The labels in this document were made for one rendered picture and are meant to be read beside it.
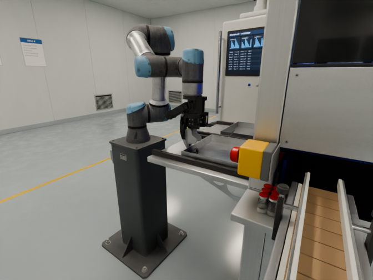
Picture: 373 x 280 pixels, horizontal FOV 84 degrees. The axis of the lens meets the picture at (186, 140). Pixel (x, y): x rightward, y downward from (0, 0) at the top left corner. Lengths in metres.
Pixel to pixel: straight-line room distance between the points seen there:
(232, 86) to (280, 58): 1.15
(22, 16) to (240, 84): 5.01
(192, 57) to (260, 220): 0.52
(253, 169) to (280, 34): 0.30
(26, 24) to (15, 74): 1.05
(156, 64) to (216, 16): 6.16
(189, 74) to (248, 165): 0.38
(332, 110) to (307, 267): 0.32
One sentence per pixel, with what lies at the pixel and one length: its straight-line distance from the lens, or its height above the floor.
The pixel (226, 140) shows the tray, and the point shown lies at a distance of 0.96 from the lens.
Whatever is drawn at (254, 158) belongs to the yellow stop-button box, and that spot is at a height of 1.01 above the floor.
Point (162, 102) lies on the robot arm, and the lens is 1.26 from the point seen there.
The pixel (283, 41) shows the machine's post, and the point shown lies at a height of 1.26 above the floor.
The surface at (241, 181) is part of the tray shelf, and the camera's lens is 0.66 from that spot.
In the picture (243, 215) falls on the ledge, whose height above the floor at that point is 0.88.
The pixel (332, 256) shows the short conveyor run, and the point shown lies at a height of 0.93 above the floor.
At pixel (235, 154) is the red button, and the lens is 0.52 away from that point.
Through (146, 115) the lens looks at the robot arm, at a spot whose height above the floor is 0.95.
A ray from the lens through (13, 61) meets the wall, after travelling 5.66.
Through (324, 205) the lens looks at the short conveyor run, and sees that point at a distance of 0.53.
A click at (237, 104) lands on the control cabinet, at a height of 0.96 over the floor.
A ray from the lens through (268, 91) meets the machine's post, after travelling 0.55.
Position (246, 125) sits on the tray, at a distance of 1.27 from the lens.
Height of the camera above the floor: 1.19
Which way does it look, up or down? 18 degrees down
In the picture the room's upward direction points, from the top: straight up
